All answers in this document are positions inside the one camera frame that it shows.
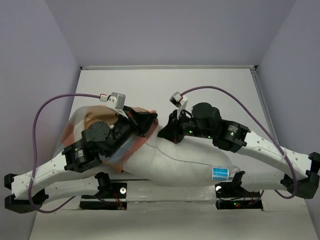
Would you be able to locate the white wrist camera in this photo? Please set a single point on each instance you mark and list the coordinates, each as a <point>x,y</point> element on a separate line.
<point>180,102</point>
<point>115,102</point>

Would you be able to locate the blue white pillow label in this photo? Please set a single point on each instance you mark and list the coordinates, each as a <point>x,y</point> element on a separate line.
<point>220,174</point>

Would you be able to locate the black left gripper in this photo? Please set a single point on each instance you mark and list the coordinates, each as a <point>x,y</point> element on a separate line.
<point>142,121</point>

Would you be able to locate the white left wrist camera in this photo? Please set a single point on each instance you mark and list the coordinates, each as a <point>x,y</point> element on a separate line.
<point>115,102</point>

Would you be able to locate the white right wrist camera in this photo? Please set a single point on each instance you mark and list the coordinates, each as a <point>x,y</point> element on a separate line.
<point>180,102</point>

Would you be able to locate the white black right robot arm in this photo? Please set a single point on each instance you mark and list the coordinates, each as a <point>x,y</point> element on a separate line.
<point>300,171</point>

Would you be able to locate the multicolour checked pillowcase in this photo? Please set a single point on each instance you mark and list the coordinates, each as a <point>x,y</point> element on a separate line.
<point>77,160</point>

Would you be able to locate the white pillow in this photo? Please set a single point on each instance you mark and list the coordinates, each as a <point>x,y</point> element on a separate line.
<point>188,163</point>

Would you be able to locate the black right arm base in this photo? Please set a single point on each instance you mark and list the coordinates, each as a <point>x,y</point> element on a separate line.
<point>230,195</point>

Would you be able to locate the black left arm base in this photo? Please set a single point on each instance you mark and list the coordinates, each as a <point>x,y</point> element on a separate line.
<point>111,195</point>

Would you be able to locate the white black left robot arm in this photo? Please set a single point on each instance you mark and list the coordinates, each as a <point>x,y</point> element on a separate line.
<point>46,183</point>

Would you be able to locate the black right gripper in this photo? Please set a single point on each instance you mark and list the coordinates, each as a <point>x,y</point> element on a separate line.
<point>171,131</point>

